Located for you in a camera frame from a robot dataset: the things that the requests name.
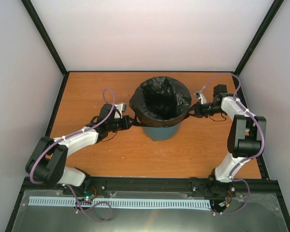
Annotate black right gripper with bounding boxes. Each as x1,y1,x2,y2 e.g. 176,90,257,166
185,101,225,118

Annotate teal plastic trash bin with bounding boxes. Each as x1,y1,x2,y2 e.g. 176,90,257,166
142,123,181,141

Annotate black plastic trash bag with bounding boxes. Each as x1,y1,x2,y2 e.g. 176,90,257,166
129,76,192,128

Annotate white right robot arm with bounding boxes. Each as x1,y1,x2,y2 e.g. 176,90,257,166
192,85,266,196

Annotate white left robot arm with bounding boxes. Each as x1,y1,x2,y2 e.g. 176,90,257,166
25,103,131,195

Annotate green lit circuit board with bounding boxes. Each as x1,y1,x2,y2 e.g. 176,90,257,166
85,186,97,201

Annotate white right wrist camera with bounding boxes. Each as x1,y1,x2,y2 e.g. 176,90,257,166
194,91,207,104

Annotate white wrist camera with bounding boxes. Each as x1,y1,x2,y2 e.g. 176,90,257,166
114,102,127,119
194,91,207,104

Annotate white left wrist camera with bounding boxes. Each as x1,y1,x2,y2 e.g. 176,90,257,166
114,102,127,119

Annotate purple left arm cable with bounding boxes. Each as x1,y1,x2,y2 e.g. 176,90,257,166
29,87,116,184

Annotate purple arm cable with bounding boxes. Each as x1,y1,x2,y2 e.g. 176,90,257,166
195,72,266,184
29,87,116,184

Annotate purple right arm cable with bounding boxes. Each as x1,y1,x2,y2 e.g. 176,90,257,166
195,72,266,184

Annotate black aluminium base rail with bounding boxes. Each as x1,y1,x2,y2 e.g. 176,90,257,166
24,175,280,201

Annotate purple loose base cable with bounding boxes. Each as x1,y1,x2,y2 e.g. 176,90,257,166
67,183,113,222

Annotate light blue slotted cable duct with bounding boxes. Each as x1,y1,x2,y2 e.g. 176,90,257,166
28,196,211,211

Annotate black right frame post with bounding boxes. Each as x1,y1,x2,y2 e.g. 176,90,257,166
234,0,284,76

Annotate black frame post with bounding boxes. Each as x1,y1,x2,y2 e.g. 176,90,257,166
21,0,68,75
234,0,284,76

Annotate black left frame post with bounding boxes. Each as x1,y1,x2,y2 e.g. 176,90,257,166
21,0,68,75

